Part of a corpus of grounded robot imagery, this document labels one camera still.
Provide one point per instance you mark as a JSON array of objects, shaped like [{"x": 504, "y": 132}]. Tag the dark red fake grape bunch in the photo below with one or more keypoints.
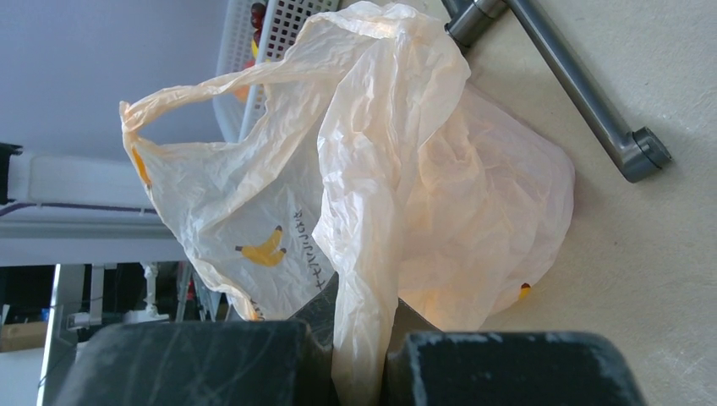
[{"x": 257, "y": 15}]

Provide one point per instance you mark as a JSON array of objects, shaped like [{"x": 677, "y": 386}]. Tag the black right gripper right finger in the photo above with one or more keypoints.
[{"x": 425, "y": 366}]

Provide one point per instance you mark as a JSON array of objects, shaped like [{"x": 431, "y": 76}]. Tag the white plastic perforated basket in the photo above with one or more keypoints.
[{"x": 246, "y": 67}]

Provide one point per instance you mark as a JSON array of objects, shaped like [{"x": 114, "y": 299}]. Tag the grey metal crank handle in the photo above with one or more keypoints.
[{"x": 637, "y": 154}]

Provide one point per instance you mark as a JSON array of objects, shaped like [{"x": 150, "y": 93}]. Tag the translucent orange plastic bag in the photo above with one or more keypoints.
[{"x": 361, "y": 158}]

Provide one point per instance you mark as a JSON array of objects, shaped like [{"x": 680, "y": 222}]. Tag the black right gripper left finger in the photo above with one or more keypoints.
[{"x": 211, "y": 363}]

